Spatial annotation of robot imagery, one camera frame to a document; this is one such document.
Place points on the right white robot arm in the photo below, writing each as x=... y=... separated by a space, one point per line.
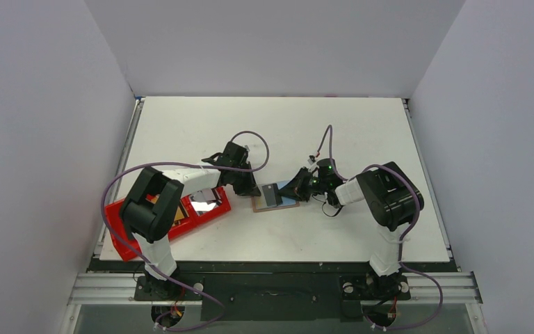
x=393 y=200

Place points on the silver mirrored card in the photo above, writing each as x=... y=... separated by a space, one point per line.
x=205 y=201

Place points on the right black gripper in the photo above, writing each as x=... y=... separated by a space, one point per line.
x=304 y=184

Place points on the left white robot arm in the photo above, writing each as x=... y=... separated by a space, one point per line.
x=150 y=207

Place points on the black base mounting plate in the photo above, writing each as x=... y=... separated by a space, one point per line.
x=365 y=294

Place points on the tan leather card holder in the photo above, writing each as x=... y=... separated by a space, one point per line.
x=258 y=204

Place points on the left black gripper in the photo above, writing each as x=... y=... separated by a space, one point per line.
x=245 y=183

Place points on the aluminium frame rail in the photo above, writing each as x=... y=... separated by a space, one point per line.
x=125 y=289

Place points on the gold cards stack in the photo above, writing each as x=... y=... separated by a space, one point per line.
x=179 y=215

